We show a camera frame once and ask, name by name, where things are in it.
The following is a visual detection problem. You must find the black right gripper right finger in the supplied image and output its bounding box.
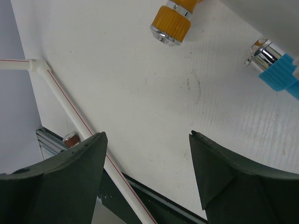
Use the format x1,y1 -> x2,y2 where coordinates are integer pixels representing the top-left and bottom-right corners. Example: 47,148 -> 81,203
189,131 -> 299,224

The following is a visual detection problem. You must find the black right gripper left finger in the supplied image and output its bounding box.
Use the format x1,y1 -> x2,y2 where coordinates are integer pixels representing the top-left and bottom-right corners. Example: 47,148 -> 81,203
0,132 -> 108,224

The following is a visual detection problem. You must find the brown water faucet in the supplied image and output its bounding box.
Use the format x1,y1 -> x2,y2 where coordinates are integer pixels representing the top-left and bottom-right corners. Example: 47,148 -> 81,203
63,132 -> 80,148

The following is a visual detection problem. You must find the white PVC pipe frame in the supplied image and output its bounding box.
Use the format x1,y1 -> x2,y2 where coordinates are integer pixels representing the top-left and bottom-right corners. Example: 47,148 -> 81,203
0,59 -> 157,224

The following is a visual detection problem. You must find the blue water faucet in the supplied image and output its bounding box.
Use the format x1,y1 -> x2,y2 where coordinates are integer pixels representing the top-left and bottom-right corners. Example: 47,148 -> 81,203
244,37 -> 299,99

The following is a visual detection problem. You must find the orange water faucet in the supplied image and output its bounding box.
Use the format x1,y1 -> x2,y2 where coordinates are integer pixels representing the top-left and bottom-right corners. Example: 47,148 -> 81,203
149,0 -> 201,47

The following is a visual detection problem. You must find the aluminium front rail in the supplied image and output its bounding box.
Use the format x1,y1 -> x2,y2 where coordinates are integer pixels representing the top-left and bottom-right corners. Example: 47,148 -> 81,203
36,127 -> 68,160

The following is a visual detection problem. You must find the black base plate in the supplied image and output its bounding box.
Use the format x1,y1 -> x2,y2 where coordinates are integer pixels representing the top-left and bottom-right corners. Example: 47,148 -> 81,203
97,168 -> 208,224

